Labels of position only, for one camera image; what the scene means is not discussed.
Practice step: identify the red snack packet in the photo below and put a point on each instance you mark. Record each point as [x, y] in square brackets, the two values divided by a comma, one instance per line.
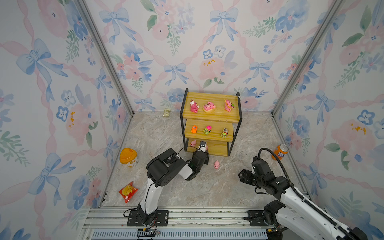
[128, 191]

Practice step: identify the pink figure toy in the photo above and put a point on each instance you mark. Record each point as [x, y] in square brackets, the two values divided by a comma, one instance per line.
[194, 107]

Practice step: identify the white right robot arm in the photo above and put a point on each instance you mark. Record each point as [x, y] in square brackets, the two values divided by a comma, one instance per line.
[292, 210]

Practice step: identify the pink yellow doll toy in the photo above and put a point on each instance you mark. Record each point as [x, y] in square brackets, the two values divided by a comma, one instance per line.
[228, 105]

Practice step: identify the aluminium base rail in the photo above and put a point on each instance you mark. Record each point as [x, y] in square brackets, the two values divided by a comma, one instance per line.
[184, 223]

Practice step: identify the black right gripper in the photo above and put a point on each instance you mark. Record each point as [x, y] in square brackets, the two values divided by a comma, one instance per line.
[245, 176]

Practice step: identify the wooden shelf with black frame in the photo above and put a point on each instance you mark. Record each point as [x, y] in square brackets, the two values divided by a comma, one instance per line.
[218, 120]

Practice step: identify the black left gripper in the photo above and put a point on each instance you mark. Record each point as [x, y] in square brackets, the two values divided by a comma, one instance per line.
[207, 157]

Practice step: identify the orange lidded plastic jar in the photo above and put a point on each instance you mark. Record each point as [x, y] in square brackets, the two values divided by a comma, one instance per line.
[129, 157]

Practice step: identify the orange toy car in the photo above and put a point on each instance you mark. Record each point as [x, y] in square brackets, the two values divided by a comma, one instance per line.
[194, 129]

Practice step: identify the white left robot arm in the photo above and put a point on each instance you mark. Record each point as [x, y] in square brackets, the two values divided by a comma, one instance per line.
[161, 170]

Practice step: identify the green pink toy truck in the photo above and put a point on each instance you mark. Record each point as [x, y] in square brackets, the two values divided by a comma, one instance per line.
[207, 130]

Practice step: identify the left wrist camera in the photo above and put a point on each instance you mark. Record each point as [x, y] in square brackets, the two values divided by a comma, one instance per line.
[203, 146]

